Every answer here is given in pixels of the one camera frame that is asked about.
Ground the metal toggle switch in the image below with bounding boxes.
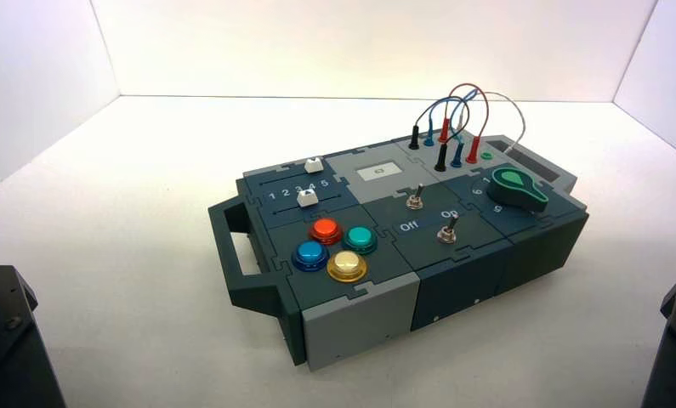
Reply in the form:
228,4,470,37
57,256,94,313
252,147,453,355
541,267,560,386
406,183,427,211
436,215,460,244

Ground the dark teal grey control box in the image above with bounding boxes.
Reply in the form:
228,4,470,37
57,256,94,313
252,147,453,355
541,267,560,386
207,133,590,373

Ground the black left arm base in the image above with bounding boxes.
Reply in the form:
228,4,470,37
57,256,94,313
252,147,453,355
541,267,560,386
0,264,67,408

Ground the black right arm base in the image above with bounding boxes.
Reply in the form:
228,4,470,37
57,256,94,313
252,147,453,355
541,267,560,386
641,271,676,408

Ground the red round push button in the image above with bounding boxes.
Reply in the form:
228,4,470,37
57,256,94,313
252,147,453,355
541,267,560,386
309,218,344,246

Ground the teal round push button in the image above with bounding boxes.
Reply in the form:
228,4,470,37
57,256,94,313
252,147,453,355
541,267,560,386
342,225,378,256

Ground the small white display screen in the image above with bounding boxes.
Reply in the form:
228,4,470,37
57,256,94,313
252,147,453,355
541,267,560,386
355,161,407,183

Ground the blue round push button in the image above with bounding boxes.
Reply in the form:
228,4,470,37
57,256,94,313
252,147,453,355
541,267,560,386
292,240,331,273

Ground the yellow round push button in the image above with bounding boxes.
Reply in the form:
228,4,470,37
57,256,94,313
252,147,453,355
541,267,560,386
326,250,369,284

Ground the green rotary knob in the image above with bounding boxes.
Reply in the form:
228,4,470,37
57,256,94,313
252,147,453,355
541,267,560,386
486,166,550,213

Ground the black banana plug cable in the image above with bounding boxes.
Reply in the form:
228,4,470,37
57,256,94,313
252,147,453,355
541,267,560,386
407,96,471,173

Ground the blue banana plug cable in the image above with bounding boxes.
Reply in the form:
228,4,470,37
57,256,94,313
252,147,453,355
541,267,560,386
423,89,480,169

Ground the red banana plug cable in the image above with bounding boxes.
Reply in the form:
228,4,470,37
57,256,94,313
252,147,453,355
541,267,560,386
438,82,491,166

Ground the thin white wire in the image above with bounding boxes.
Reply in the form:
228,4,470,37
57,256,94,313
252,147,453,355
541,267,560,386
452,91,527,154

